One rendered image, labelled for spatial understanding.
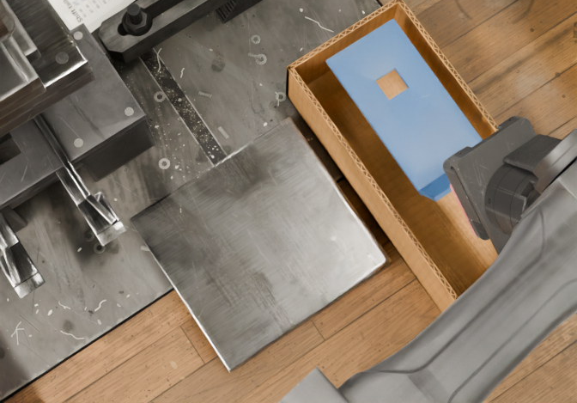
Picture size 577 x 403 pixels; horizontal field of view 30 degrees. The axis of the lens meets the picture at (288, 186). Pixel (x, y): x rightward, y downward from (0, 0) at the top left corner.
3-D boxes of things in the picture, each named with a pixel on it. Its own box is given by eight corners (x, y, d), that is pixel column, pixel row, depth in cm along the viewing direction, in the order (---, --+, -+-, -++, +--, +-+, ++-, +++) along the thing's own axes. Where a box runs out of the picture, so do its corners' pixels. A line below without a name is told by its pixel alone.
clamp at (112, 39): (124, 88, 100) (108, 45, 90) (106, 58, 100) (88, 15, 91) (259, 4, 102) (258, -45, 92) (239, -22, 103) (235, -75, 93)
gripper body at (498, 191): (513, 111, 79) (569, 125, 72) (567, 223, 83) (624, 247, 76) (443, 158, 78) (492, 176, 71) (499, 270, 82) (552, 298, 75)
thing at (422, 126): (430, 209, 88) (436, 201, 85) (325, 62, 91) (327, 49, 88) (498, 164, 89) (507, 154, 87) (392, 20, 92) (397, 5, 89)
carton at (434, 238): (443, 320, 95) (458, 306, 88) (285, 97, 100) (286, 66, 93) (558, 241, 97) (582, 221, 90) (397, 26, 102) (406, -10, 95)
